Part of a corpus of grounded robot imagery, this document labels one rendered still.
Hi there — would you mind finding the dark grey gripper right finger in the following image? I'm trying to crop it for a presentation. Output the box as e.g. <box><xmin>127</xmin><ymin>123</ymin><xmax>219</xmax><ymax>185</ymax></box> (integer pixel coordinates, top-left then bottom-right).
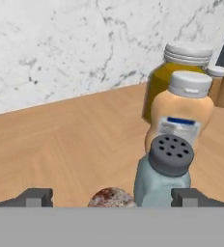
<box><xmin>170</xmin><ymin>187</ymin><xmax>224</xmax><ymax>208</ymax></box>

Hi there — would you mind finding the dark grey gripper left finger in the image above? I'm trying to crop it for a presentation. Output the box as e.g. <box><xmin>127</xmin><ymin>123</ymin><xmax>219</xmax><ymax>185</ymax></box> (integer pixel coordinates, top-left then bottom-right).
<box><xmin>0</xmin><ymin>187</ymin><xmax>54</xmax><ymax>208</ymax></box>

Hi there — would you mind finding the pale blue shaker grey cap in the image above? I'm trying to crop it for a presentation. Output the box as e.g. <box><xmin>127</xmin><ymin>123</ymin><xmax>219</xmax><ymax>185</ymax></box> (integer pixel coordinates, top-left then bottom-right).
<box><xmin>133</xmin><ymin>134</ymin><xmax>195</xmax><ymax>208</ymax></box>

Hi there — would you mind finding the beige condiment bottle white cap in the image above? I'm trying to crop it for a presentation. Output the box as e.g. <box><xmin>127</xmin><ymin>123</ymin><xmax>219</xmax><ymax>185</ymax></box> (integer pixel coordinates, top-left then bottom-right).
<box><xmin>144</xmin><ymin>70</ymin><xmax>215</xmax><ymax>155</ymax></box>

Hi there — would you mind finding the tan bottle white cap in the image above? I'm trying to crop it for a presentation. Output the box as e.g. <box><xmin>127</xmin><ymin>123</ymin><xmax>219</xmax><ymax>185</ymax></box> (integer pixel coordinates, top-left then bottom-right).
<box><xmin>206</xmin><ymin>65</ymin><xmax>224</xmax><ymax>104</ymax></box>

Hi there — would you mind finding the reddish brown speckled round food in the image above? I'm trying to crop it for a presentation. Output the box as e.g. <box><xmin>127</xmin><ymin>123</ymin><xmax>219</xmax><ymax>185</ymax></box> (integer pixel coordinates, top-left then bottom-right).
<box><xmin>87</xmin><ymin>187</ymin><xmax>138</xmax><ymax>208</ymax></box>

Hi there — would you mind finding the yellow jar white lid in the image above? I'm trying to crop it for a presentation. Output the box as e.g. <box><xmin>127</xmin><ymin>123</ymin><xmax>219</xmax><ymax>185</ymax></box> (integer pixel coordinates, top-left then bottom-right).
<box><xmin>141</xmin><ymin>41</ymin><xmax>214</xmax><ymax>124</ymax></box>

